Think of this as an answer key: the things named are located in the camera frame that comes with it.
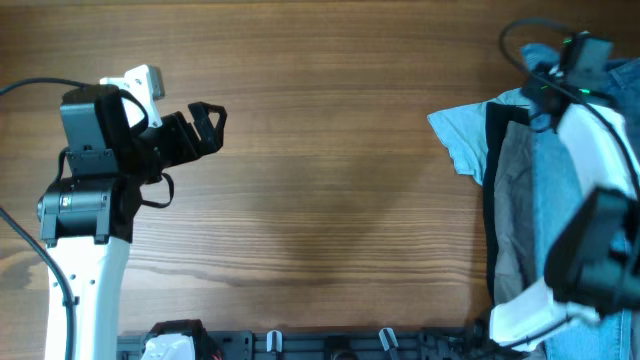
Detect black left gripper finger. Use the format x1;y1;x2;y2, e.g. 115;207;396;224
197;106;227;153
188;102;221;131

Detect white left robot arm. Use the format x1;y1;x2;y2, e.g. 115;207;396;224
38;85;227;359

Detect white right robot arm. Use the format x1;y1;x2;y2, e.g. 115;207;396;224
489;32;639;352

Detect light blue t-shirt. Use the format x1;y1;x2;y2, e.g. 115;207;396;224
427;88;531;185

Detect black garment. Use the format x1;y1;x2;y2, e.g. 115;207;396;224
482;101;530;302

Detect grey trousers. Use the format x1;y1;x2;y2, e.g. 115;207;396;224
493;122;536;304

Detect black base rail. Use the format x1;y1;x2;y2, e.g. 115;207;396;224
116;319;531;360

